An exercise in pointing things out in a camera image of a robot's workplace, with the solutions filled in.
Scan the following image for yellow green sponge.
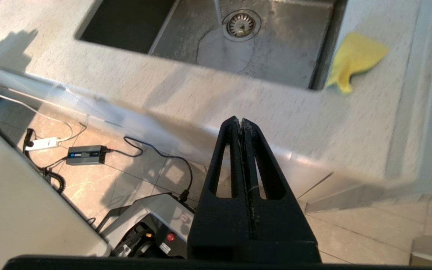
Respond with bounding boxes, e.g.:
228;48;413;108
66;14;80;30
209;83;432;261
324;31;390;95

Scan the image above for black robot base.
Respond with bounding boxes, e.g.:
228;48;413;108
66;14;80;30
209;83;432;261
96;192;196;260

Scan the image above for white power adapter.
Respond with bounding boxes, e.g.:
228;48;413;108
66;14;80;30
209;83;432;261
25;136;62;152

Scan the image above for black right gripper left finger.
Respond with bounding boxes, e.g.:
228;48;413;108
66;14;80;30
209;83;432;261
187;115;253;261

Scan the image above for black floor cable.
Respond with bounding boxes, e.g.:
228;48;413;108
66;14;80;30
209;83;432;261
103;136;195;203

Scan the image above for white floor cable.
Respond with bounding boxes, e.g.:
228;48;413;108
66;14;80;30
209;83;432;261
0;84;87;143

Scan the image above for stainless steel sink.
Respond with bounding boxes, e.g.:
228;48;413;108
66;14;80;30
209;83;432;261
74;0;348;91

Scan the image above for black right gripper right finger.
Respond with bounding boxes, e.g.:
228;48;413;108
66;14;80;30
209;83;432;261
241;118;321;262

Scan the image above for metal drain strainer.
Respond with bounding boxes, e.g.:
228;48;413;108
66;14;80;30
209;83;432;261
222;9;262;42

